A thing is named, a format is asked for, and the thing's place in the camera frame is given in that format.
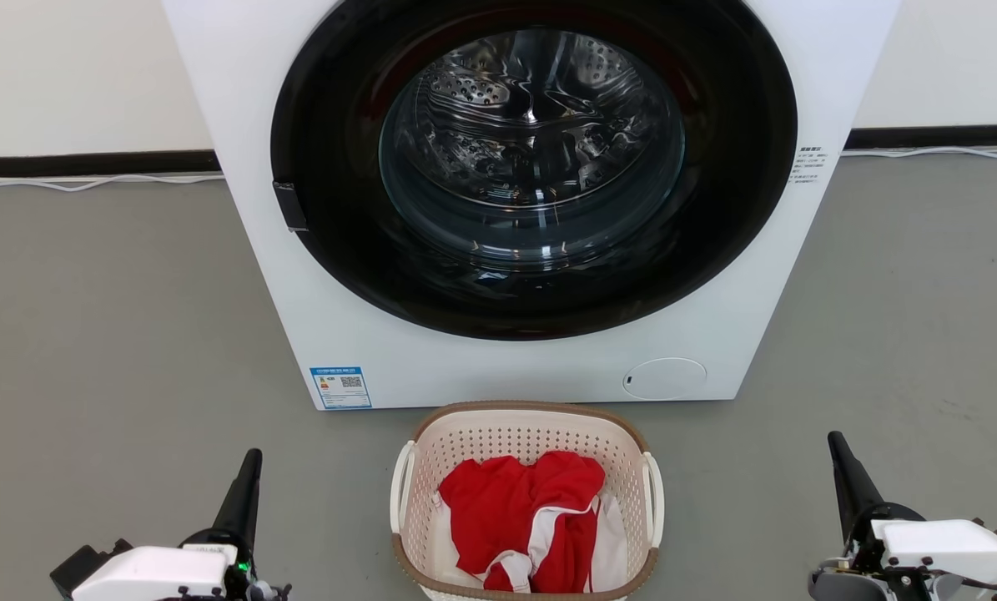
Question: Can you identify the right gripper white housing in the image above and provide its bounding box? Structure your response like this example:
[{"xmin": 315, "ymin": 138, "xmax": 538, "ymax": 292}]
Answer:
[{"xmin": 827, "ymin": 431, "xmax": 997, "ymax": 588}]

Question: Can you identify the oval white filter cover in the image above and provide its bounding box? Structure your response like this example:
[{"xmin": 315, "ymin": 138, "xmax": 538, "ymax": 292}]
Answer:
[{"xmin": 622, "ymin": 357, "xmax": 707, "ymax": 401}]

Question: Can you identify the black round washer door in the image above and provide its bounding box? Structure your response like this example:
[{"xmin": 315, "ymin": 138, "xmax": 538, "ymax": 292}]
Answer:
[{"xmin": 270, "ymin": 0, "xmax": 798, "ymax": 341}]

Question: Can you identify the black baseboard strip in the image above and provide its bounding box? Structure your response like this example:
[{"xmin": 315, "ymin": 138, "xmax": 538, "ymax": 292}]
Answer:
[
  {"xmin": 846, "ymin": 124, "xmax": 997, "ymax": 150},
  {"xmin": 0, "ymin": 150, "xmax": 221, "ymax": 178}
]

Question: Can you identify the glass door window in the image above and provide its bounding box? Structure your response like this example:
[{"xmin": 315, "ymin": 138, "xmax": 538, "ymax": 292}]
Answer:
[{"xmin": 379, "ymin": 29, "xmax": 686, "ymax": 261}]

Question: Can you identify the thin black right gripper cable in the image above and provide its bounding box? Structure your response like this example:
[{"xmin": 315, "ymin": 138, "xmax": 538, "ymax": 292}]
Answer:
[{"xmin": 842, "ymin": 501, "xmax": 891, "ymax": 568}]

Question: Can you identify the black door latch handle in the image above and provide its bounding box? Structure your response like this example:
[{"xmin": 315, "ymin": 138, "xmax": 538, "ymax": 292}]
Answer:
[{"xmin": 273, "ymin": 181, "xmax": 309, "ymax": 232}]

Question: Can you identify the cream perforated laundry basket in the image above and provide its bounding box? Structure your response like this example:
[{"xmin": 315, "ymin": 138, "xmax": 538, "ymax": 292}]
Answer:
[{"xmin": 390, "ymin": 402, "xmax": 666, "ymax": 601}]

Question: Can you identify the blue energy label sticker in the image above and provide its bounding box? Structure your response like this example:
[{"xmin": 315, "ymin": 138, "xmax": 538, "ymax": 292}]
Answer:
[{"xmin": 310, "ymin": 366, "xmax": 373, "ymax": 410}]

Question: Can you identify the red garment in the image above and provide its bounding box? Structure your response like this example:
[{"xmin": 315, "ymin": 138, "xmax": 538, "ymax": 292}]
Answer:
[{"xmin": 438, "ymin": 451, "xmax": 606, "ymax": 593}]

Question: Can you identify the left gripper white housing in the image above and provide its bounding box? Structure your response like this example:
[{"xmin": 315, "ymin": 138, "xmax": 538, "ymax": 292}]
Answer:
[{"xmin": 71, "ymin": 448, "xmax": 264, "ymax": 601}]

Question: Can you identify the small text sticker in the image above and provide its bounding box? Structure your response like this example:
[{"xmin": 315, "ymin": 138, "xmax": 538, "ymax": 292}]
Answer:
[{"xmin": 790, "ymin": 145, "xmax": 826, "ymax": 184}]

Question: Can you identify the white garment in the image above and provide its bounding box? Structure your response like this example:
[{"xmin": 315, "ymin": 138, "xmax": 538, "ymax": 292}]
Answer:
[{"xmin": 431, "ymin": 492, "xmax": 630, "ymax": 592}]

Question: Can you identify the white front-load washing machine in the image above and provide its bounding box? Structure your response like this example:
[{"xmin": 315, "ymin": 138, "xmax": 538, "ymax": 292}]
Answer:
[{"xmin": 163, "ymin": 0, "xmax": 901, "ymax": 411}]

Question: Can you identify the white floor cable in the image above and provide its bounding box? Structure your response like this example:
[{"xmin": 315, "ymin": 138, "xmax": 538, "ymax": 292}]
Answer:
[
  {"xmin": 842, "ymin": 146, "xmax": 997, "ymax": 160},
  {"xmin": 0, "ymin": 173, "xmax": 225, "ymax": 193}
]

